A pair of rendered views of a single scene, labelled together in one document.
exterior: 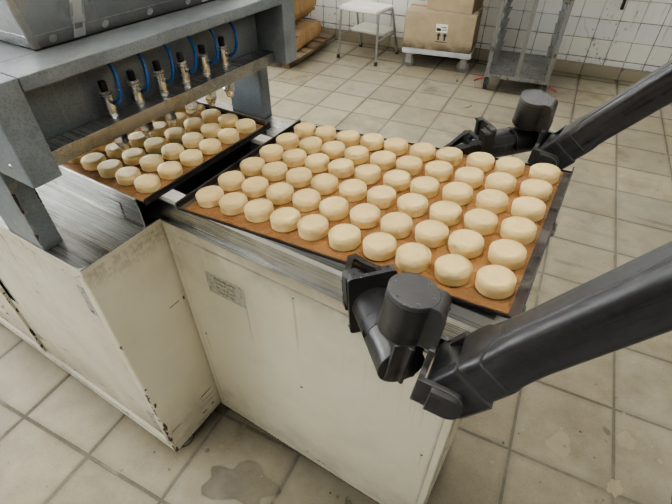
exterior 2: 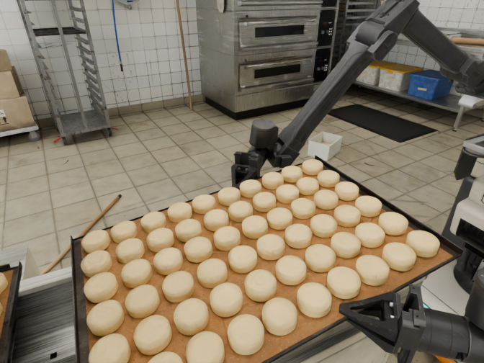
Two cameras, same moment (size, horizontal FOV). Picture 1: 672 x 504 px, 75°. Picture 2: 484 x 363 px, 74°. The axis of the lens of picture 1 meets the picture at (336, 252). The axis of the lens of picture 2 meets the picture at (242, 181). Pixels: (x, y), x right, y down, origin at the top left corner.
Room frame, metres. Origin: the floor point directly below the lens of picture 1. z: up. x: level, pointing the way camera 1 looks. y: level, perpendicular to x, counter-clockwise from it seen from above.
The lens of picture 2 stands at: (0.44, 0.31, 1.37)
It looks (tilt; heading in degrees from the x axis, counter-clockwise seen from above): 31 degrees down; 303
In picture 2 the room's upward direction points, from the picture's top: straight up
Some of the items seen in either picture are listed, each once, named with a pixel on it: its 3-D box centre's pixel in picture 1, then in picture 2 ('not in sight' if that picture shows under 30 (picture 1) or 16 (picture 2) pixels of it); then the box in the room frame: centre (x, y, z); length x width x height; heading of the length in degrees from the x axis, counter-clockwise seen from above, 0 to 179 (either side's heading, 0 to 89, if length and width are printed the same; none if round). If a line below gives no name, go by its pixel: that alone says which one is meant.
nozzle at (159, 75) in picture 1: (167, 85); not in sight; (0.89, 0.34, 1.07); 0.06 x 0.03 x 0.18; 59
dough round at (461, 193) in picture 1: (457, 193); (302, 208); (0.63, -0.21, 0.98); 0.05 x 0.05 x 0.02
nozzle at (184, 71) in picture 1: (189, 76); not in sight; (0.94, 0.31, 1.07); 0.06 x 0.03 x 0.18; 59
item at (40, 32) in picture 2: not in sight; (56, 31); (3.77, -1.53, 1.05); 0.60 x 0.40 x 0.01; 157
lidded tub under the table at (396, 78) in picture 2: not in sight; (399, 77); (1.10, -4.65, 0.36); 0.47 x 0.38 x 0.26; 64
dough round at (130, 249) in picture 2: (310, 145); (130, 251); (0.85, 0.05, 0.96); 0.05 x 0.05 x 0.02
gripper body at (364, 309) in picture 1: (377, 313); (429, 330); (0.37, -0.05, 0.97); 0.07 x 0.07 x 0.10; 14
